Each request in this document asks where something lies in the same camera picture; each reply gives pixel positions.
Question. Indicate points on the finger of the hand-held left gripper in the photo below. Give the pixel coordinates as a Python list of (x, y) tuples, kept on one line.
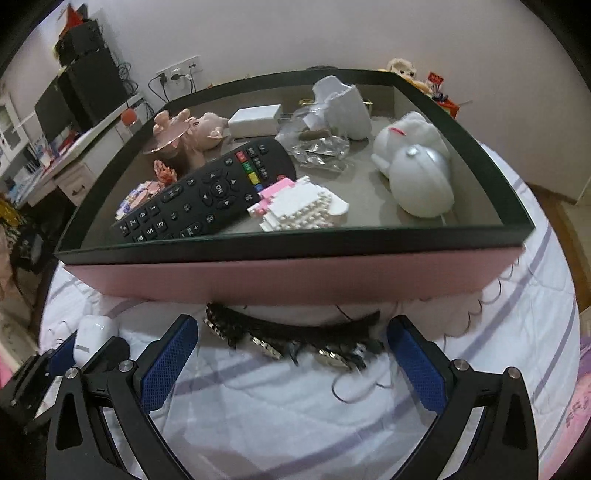
[(111, 353), (62, 357)]

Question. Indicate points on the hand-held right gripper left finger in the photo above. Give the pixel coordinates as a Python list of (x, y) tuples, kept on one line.
[(168, 364)]

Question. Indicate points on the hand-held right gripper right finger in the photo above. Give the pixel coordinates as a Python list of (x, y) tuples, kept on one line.
[(415, 364)]

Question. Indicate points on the white earbuds case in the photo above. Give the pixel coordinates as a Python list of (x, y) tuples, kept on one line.
[(94, 332)]

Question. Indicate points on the black flower hair clip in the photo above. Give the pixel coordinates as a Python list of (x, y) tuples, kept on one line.
[(286, 332)]

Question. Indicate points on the pink box with dark rim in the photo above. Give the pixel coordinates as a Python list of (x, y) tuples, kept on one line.
[(277, 277)]

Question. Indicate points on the pink block packet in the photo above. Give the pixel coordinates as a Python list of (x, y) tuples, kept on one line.
[(138, 196)]

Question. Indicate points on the black remote control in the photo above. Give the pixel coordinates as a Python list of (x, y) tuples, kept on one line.
[(207, 194)]

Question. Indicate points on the white computer mouse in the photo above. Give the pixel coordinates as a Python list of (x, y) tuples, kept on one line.
[(420, 184)]

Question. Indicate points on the pink round mirror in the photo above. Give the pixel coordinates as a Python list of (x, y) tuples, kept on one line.
[(166, 138)]

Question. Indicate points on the white rabbit toy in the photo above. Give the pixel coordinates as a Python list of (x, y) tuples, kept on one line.
[(406, 134)]

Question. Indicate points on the clear plastic bag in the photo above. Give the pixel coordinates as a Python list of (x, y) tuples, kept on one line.
[(318, 147)]

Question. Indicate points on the white small square box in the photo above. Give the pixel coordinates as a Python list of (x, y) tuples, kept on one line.
[(254, 121)]

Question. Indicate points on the white striped blanket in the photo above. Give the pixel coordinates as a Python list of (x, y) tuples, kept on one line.
[(277, 415)]

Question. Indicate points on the white desk with drawers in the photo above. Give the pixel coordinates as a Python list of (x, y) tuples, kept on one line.
[(76, 180)]

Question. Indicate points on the orange small figurine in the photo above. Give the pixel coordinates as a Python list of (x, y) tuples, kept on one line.
[(166, 173)]

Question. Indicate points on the pink white block model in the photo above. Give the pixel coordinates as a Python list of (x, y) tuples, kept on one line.
[(300, 207)]

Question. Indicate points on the clear bottle with orange cap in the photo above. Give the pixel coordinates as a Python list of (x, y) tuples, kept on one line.
[(129, 117)]

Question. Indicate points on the pink pig doll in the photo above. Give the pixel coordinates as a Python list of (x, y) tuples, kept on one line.
[(207, 129)]

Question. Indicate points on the black monitor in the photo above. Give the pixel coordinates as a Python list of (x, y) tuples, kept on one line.
[(55, 115)]

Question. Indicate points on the white plug-in device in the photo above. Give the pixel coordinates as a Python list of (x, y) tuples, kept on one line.
[(346, 110)]

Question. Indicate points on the black speaker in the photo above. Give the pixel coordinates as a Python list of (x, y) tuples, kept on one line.
[(92, 87)]

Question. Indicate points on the red tag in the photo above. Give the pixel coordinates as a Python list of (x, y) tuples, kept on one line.
[(434, 77)]

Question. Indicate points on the cream plush doll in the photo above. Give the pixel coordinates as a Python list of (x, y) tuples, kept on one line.
[(404, 68)]

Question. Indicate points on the white wall socket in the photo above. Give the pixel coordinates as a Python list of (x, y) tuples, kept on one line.
[(178, 69)]

